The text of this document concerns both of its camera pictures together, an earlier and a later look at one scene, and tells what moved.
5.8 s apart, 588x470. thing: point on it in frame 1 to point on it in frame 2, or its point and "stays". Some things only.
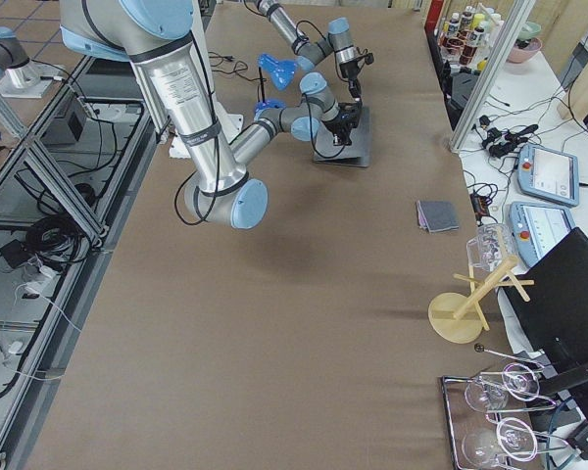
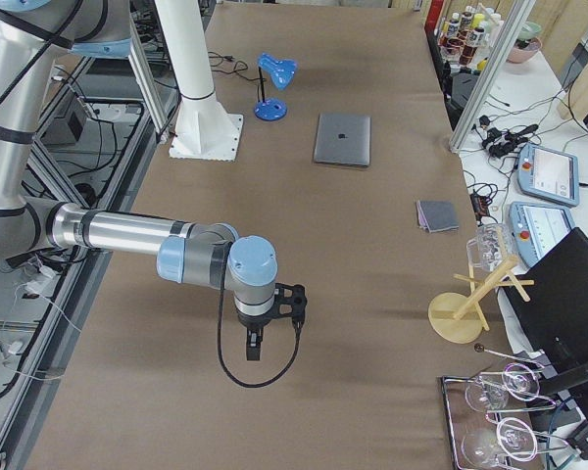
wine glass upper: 489,394 stays
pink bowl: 525,50 stays
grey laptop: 357,155 stays
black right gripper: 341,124 to 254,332
